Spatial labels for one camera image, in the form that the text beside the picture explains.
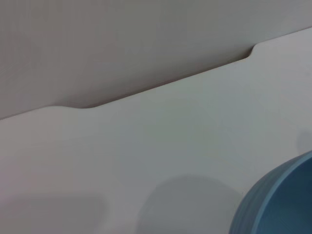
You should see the blue ceramic bowl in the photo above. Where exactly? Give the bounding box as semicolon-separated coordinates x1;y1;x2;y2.
228;150;312;234

